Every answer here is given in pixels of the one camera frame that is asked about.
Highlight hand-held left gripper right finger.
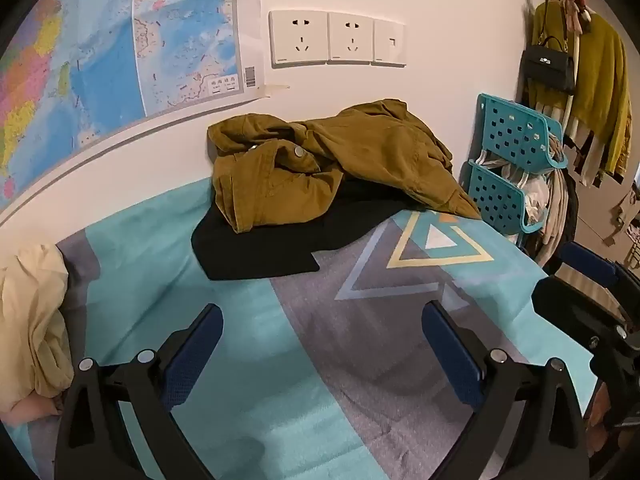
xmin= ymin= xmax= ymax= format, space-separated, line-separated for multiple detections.
xmin=421 ymin=300 xmax=591 ymax=480

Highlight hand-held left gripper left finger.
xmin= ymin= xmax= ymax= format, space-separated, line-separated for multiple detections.
xmin=54 ymin=303 xmax=224 ymax=480

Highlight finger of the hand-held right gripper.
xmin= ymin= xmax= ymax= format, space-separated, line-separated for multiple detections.
xmin=555 ymin=241 xmax=640 ymax=331
xmin=531 ymin=277 xmax=632 ymax=357

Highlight black garment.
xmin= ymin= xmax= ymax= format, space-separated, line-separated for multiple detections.
xmin=191 ymin=180 xmax=426 ymax=282

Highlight olive brown jacket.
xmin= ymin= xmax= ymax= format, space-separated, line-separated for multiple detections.
xmin=207 ymin=100 xmax=483 ymax=235

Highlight beige hanging cloth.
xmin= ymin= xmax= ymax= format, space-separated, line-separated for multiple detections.
xmin=527 ymin=167 xmax=578 ymax=271

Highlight beige coat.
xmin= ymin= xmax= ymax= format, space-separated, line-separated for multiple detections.
xmin=602 ymin=180 xmax=640 ymax=248

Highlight beige striped hanging garment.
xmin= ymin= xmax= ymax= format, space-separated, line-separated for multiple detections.
xmin=534 ymin=102 xmax=626 ymax=188

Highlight teal perforated plastic basket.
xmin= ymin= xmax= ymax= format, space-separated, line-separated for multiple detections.
xmin=475 ymin=93 xmax=568 ymax=170
xmin=459 ymin=159 xmax=546 ymax=236

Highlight teal patterned bed sheet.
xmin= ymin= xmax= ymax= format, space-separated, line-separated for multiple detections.
xmin=0 ymin=176 xmax=601 ymax=480

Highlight cream cloth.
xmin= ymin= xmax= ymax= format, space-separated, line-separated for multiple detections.
xmin=0 ymin=244 xmax=76 ymax=401

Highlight pink cloth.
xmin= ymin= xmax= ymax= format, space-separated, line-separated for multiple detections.
xmin=0 ymin=390 xmax=66 ymax=428

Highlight black handbag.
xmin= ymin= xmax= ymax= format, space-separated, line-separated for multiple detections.
xmin=520 ymin=35 xmax=577 ymax=95

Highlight pink hanging plush toy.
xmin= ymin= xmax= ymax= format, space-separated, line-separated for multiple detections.
xmin=552 ymin=0 xmax=593 ymax=36

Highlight white wall socket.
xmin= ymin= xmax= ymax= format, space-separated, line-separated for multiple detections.
xmin=327 ymin=11 xmax=375 ymax=66
xmin=268 ymin=9 xmax=331 ymax=68

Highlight colourful wall map poster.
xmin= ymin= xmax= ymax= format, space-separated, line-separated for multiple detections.
xmin=0 ymin=0 xmax=263 ymax=211

